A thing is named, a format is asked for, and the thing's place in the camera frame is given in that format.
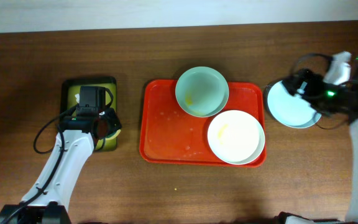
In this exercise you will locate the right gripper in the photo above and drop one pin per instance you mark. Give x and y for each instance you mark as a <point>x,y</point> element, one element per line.
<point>304,89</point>

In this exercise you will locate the red plastic tray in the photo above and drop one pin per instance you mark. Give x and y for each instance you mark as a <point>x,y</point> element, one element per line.
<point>169,135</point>

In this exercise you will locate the black tray with yellow liquid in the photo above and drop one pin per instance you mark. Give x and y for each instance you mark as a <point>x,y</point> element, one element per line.
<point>71,87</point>

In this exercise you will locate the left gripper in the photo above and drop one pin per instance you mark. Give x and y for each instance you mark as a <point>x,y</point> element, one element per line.
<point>112,121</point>

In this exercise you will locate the light green plate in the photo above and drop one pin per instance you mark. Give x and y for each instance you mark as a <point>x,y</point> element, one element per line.
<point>202,92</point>

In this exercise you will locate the green and yellow sponge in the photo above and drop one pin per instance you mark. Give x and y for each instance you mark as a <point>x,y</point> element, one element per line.
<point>113,135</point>

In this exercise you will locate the white plate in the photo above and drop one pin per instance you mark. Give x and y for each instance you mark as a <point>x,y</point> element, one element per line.
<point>236,137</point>

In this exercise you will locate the light blue plate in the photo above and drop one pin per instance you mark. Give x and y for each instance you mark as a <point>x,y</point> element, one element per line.
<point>291,111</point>

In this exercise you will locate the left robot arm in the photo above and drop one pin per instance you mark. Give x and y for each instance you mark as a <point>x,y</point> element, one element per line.
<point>48,199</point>

